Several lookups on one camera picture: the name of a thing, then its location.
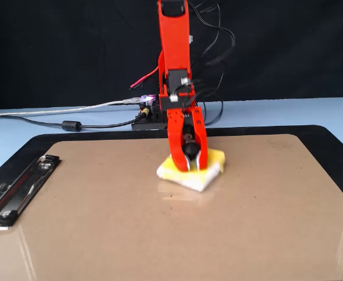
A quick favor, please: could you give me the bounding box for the black mat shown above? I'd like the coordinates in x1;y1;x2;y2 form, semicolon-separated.
0;125;343;213

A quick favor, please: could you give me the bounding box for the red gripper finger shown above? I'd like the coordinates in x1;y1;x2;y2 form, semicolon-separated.
167;122;190;172
193;116;209;172

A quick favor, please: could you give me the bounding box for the black servo cable bundle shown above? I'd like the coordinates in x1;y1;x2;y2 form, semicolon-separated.
188;0;236;125

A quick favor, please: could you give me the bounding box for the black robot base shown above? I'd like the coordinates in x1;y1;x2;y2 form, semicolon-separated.
131;104;170;131

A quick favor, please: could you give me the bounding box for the brown clipboard board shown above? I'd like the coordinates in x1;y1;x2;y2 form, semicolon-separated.
0;133;343;281

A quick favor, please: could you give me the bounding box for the red wire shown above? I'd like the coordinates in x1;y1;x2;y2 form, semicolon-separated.
129;66;162;88

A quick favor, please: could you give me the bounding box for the black backdrop cloth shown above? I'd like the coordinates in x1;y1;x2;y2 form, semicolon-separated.
0;0;343;114

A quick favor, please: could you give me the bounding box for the silver USB cable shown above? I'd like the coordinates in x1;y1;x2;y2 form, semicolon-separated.
0;98;142;118

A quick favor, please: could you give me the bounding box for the controller board with LED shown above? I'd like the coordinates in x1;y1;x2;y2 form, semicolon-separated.
139;94;157;107

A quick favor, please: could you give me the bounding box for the black power cable with ferrite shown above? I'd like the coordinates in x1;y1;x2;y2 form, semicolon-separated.
0;108;152;132

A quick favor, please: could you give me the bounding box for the red gripper body black motor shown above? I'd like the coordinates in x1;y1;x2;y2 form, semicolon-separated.
167;107;203;125

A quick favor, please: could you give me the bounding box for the yellow white sponge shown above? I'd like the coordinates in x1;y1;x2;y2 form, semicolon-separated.
156;148;227;193

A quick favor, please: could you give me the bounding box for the metal clipboard clip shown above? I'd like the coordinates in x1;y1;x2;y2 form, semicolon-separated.
0;154;61;232

